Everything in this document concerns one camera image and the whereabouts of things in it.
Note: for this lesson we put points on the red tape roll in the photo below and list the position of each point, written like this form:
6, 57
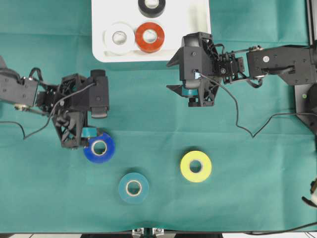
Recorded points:
149, 37

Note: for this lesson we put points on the green table cloth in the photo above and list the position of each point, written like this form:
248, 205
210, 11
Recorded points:
263, 158

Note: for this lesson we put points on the teal tape roll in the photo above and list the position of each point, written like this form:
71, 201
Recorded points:
133, 188

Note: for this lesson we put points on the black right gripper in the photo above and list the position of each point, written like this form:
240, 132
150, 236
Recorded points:
202, 90

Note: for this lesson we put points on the metal table clamp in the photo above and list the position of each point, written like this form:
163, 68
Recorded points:
148, 232

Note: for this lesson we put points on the white black object at edge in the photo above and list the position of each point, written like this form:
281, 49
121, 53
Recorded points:
313, 191

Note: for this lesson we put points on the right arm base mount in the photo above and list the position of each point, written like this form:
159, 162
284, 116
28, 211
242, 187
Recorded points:
306, 103

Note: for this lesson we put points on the black tape roll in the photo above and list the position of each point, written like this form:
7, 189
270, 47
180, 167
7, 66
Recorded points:
153, 11

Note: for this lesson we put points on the blue tape roll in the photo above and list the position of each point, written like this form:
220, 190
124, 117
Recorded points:
100, 149

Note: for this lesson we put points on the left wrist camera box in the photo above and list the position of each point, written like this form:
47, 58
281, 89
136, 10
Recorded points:
98, 97

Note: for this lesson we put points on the yellow tape roll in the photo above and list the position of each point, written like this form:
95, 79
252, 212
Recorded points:
196, 166

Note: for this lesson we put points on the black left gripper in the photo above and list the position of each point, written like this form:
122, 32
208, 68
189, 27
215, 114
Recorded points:
69, 115

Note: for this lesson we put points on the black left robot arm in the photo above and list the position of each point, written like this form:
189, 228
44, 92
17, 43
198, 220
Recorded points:
22, 91

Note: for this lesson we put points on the white tape roll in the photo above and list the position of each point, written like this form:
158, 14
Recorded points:
119, 38

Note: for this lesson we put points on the white plastic case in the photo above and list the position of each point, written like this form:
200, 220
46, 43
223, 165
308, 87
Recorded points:
180, 17

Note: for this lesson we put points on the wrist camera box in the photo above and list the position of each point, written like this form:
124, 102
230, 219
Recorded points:
190, 61
98, 97

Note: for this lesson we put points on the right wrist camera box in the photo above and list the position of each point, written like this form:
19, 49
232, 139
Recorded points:
190, 61

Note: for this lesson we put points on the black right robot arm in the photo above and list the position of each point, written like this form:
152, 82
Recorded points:
294, 64

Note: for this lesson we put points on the aluminium frame rail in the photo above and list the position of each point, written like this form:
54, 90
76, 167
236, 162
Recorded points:
312, 20

